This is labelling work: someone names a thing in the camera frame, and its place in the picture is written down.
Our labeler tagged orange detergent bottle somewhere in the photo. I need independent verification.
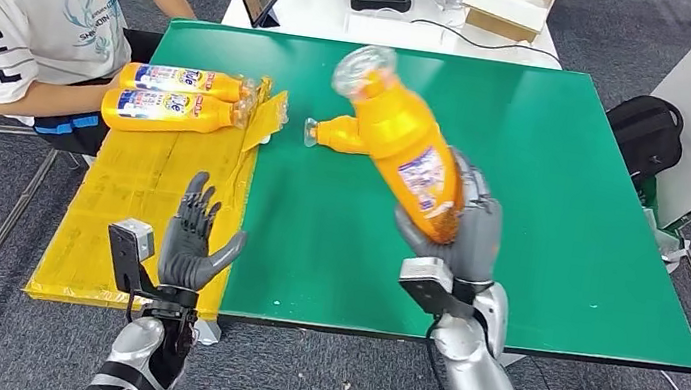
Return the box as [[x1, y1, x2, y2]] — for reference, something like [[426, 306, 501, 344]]
[[300, 109, 376, 158], [312, 40, 485, 248], [98, 81, 252, 148], [117, 59, 261, 108]]

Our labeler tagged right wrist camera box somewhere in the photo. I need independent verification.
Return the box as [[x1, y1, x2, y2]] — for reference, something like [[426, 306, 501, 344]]
[[395, 254, 485, 322]]

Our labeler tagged clear plastic bag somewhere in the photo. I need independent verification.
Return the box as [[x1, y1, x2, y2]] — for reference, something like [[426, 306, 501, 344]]
[[431, 0, 473, 30]]

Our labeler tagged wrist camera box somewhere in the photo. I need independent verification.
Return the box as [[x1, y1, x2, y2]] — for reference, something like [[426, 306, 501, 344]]
[[395, 254, 485, 322], [100, 215, 160, 298]]

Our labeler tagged open cardboard box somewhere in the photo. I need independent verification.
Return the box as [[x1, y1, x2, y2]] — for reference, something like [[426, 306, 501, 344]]
[[456, 0, 560, 48]]

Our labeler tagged white plastic wrapping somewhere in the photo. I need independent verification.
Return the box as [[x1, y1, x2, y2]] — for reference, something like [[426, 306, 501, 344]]
[[639, 206, 691, 276]]

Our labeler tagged black floor cable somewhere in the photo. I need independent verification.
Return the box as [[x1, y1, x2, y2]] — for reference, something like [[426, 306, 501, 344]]
[[523, 355, 589, 390]]

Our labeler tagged green bag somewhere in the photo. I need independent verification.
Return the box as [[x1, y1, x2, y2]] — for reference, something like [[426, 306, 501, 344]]
[[632, 173, 667, 226]]

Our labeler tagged white table leg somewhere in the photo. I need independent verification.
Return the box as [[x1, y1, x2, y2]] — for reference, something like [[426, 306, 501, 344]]
[[192, 317, 225, 347], [496, 350, 527, 372]]

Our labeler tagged black desk cable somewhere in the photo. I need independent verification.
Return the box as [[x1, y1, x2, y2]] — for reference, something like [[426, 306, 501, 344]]
[[406, 16, 567, 69]]

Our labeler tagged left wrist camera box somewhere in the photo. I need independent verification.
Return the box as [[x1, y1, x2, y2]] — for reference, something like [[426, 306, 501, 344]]
[[100, 215, 160, 298]]

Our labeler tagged black backpack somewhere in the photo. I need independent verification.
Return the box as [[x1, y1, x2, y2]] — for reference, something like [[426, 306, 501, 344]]
[[597, 90, 690, 189]]

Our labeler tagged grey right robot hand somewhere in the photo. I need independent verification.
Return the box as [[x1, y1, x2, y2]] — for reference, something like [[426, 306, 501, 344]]
[[386, 140, 514, 288]]

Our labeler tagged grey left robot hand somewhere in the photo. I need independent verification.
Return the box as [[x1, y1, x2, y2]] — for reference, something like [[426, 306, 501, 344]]
[[154, 167, 256, 299]]

